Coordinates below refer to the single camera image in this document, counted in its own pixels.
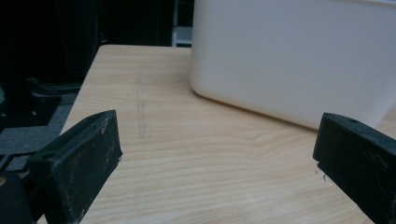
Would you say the black stand base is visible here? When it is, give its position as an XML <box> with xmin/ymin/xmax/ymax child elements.
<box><xmin>0</xmin><ymin>77</ymin><xmax>82</xmax><ymax>127</ymax></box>

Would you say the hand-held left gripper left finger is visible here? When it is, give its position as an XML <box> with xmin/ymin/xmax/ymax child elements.
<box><xmin>27</xmin><ymin>109</ymin><xmax>123</xmax><ymax>224</ymax></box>

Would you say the white metal desk frame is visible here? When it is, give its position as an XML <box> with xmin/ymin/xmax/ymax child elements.
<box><xmin>172</xmin><ymin>0</ymin><xmax>194</xmax><ymax>48</ymax></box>

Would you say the white plastic bin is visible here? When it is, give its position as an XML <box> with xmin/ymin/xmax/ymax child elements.
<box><xmin>190</xmin><ymin>0</ymin><xmax>396</xmax><ymax>131</ymax></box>

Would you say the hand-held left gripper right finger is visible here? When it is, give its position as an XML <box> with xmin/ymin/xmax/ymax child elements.
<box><xmin>312</xmin><ymin>112</ymin><xmax>396</xmax><ymax>224</ymax></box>

